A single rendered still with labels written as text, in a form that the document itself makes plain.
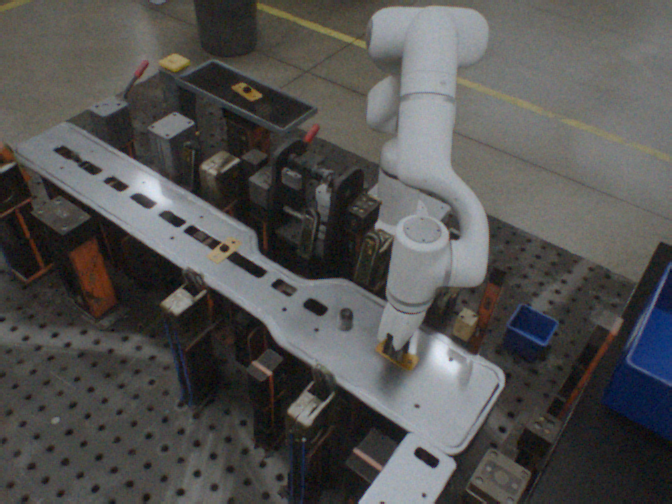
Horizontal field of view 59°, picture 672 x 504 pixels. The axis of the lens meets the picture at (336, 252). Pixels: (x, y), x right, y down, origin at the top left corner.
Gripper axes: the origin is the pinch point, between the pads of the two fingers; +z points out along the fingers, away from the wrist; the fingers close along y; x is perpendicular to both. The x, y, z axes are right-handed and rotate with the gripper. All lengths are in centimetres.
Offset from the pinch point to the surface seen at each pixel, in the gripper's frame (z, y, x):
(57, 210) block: 0, 17, -83
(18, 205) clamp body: 8, 17, -102
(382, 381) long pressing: 3.0, 6.6, 0.9
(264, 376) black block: 3.9, 19.1, -17.9
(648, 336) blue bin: 0, -34, 39
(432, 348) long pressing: 3.1, -6.0, 4.6
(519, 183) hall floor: 104, -200, -35
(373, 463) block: 5.0, 20.3, 8.2
